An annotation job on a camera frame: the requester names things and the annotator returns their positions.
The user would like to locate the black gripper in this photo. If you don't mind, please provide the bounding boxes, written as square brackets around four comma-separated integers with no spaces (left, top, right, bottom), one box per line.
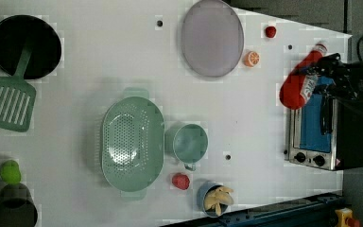
[302,53,363,101]

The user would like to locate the red plush ketchup bottle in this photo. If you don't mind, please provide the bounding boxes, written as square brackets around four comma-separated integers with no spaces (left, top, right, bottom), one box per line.
[279,42,327,110]

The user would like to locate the green oval strainer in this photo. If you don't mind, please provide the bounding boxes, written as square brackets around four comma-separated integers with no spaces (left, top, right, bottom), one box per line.
[101,88,164,201]

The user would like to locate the silver toaster oven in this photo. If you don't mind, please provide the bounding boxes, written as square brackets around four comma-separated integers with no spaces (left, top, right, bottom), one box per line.
[286,93,363,171]

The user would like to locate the small red strawberry toy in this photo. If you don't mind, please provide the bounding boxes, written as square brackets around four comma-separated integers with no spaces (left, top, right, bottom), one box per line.
[265,26,277,39]

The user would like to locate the orange slice toy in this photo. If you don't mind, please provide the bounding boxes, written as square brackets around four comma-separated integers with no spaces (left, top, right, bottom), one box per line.
[243,51,260,67]

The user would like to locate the grey round plate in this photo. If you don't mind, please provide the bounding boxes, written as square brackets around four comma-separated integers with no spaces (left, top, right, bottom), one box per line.
[181,0,244,77]

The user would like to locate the yellow red emergency button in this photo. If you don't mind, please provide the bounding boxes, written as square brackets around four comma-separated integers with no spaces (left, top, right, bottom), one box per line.
[335,208,361,227]

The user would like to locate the teal measuring cup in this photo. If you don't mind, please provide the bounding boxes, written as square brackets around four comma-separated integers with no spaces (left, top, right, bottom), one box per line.
[164,123,209,171]

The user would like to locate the blue cup with fries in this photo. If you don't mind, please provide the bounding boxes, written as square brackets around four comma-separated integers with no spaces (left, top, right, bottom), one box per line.
[197,182,233,218]

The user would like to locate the red toy fruit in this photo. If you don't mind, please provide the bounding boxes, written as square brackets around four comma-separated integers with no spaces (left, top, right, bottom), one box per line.
[172,173,190,190]

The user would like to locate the green slotted spatula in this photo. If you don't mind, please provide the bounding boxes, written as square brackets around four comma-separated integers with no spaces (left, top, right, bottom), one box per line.
[0,46,36,132]

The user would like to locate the black round pan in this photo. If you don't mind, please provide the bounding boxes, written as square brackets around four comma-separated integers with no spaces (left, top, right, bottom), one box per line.
[0,15,62,79]

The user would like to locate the green toy pepper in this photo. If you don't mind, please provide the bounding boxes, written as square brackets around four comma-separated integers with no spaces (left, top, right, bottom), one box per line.
[0,160,22,184]

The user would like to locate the dark grey cup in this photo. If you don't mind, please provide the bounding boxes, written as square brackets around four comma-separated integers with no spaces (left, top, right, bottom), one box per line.
[0,183,38,227]

